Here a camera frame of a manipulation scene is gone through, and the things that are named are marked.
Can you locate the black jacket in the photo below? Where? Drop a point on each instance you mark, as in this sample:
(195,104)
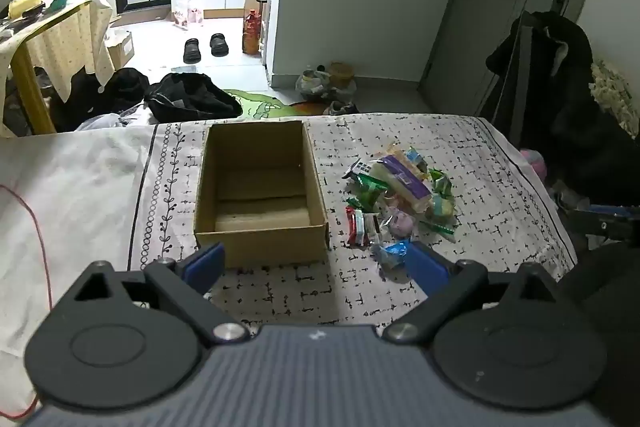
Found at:
(555,72)

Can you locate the blue green snack packet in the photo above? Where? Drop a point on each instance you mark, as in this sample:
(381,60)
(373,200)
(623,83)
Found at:
(417,157)

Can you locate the grey sneaker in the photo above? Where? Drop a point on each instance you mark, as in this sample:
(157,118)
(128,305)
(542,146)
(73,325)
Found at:
(340,108)

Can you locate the red oil jug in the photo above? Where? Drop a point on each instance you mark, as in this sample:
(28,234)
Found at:
(251,34)

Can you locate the purple snack packet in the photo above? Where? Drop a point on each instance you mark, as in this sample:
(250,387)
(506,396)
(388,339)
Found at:
(402,179)

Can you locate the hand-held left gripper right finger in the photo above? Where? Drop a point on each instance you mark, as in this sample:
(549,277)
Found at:
(425,269)

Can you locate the yellow sponge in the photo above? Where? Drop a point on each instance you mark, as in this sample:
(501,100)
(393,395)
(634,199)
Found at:
(22,5)

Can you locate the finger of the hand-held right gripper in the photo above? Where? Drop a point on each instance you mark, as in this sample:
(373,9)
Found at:
(600,222)

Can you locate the green white snack packet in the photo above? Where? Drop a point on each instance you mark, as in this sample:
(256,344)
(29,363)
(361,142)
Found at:
(372,192)

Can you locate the yellow snack packet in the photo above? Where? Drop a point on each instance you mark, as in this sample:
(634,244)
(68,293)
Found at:
(442,207)

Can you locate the clear plastic wrapper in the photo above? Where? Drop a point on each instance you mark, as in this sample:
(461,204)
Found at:
(357,169)

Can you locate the small open cardboard carton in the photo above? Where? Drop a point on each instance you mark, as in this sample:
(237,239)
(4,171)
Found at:
(122,52)

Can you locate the white crumpled plastic bag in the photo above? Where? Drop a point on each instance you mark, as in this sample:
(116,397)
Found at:
(115,119)

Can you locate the white bed cover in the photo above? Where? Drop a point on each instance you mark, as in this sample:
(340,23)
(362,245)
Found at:
(75,187)

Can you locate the pile of black clothes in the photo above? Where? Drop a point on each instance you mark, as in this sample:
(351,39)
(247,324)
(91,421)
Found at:
(190,99)

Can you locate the green cartoon mat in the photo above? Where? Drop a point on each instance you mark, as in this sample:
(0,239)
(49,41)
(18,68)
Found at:
(260,104)

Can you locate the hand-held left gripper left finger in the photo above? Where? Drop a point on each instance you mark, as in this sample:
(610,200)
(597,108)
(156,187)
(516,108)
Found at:
(205,264)

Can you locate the yellow table leg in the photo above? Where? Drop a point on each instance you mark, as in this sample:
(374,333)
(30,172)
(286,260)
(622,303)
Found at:
(30,87)

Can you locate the pink white plastic bag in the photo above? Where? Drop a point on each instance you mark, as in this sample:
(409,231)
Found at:
(190,14)

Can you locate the clear trash bag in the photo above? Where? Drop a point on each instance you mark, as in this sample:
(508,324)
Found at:
(312,84)

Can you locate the dark clothes pile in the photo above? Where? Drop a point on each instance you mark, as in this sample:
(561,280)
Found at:
(120,89)

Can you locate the small cloth-covered table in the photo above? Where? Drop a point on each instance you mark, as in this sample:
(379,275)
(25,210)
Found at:
(65,42)

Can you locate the thin green snack packet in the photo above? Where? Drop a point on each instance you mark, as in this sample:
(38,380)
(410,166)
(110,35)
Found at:
(437,227)

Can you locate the pink snack packet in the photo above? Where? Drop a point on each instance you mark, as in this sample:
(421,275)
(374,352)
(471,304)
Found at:
(400,224)

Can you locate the pink ball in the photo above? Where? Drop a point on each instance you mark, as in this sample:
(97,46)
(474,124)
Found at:
(532,162)

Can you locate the cream fluffy cloth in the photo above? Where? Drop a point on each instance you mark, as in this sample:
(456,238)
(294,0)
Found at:
(612,92)

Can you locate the grey door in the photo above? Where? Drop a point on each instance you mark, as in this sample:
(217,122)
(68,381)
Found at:
(465,32)

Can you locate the black shoe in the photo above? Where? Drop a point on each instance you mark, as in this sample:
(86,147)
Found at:
(192,50)
(219,44)

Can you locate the brown cardboard box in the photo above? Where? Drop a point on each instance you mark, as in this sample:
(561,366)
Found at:
(260,167)

